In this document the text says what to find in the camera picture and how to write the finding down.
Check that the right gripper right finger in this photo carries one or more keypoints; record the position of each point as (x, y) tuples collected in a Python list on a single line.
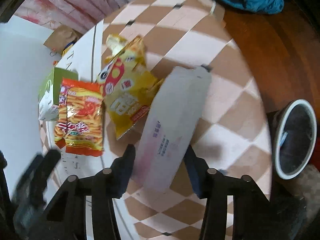
[(208, 183)]

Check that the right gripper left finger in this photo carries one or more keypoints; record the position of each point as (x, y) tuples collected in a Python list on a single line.
[(108, 184)]

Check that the orange fries snack bag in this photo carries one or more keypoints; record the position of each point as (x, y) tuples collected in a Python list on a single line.
[(79, 128)]

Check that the pink white long box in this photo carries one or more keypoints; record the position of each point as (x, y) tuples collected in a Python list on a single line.
[(169, 127)]

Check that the yellow panda snack bag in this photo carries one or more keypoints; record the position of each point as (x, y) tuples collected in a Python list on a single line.
[(128, 87)]

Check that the green white tissue box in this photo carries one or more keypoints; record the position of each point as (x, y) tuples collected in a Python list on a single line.
[(48, 99)]

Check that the white rimmed trash bin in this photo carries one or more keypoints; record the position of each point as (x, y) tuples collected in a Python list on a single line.
[(293, 131)]

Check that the yellow black box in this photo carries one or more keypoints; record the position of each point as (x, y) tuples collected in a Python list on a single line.
[(67, 47)]

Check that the brown paper bag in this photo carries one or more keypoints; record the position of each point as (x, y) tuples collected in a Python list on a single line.
[(61, 37)]

